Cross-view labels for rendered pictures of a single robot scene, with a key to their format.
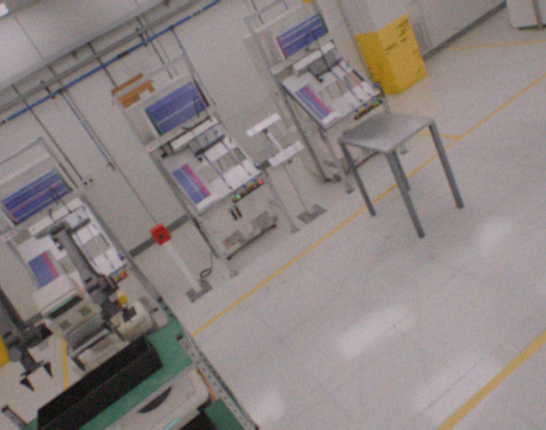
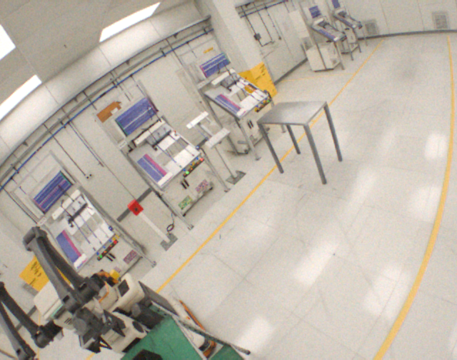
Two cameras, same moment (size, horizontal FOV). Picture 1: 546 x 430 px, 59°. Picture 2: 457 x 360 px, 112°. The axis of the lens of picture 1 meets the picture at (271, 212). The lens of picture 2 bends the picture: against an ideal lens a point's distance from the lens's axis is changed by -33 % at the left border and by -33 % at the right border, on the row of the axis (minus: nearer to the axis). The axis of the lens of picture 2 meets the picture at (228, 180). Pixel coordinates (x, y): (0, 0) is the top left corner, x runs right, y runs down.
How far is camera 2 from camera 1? 1.61 m
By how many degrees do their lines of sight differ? 10
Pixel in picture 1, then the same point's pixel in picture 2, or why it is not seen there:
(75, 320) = not seen: hidden behind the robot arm
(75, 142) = (79, 153)
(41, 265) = (63, 239)
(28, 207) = (48, 201)
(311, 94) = (226, 98)
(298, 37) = (213, 65)
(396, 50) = (260, 79)
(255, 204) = (197, 176)
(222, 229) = (177, 196)
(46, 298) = (43, 305)
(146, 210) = (125, 189)
